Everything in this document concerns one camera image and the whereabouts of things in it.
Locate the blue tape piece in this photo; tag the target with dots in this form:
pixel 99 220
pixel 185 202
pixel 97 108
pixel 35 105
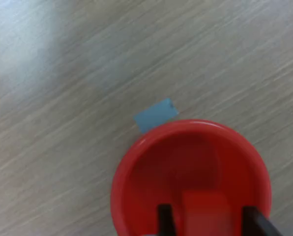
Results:
pixel 155 115

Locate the red cube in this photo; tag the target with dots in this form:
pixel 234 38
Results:
pixel 206 214

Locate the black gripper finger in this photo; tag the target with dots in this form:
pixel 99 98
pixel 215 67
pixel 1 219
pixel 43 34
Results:
pixel 166 221
pixel 255 222

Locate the red plastic cup bin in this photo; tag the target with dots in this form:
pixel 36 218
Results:
pixel 141 177

